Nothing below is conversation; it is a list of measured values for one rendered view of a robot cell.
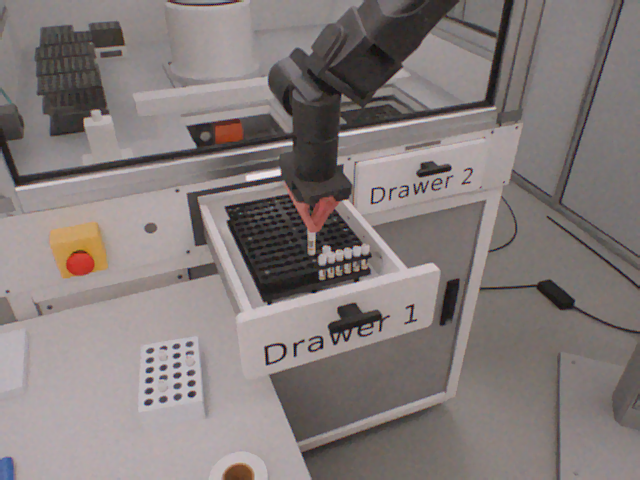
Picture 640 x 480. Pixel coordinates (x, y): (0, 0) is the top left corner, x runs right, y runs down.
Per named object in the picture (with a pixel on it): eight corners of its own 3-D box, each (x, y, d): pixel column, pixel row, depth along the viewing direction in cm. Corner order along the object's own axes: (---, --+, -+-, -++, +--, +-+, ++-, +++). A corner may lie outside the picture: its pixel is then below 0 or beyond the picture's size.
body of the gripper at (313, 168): (322, 157, 74) (324, 108, 70) (353, 198, 67) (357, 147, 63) (278, 165, 73) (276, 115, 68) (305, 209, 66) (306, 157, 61)
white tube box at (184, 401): (206, 417, 75) (202, 400, 72) (143, 430, 73) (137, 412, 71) (201, 352, 84) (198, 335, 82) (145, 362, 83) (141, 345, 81)
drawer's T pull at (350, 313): (382, 321, 70) (383, 313, 70) (330, 336, 68) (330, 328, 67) (370, 303, 73) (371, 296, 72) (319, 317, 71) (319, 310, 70)
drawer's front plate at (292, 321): (431, 325, 81) (441, 268, 75) (245, 382, 72) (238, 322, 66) (425, 318, 82) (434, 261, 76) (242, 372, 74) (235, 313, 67)
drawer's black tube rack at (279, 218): (369, 286, 86) (372, 254, 82) (264, 314, 80) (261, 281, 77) (318, 217, 102) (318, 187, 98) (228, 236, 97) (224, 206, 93)
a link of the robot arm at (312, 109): (302, 99, 58) (350, 92, 60) (281, 73, 63) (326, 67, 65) (302, 154, 63) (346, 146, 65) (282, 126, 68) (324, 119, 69)
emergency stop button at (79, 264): (97, 275, 85) (91, 254, 83) (70, 281, 84) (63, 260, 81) (96, 264, 87) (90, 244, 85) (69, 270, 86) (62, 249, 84)
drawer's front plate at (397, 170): (480, 188, 115) (490, 140, 108) (356, 216, 106) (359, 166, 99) (475, 185, 116) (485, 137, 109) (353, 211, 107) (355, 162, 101)
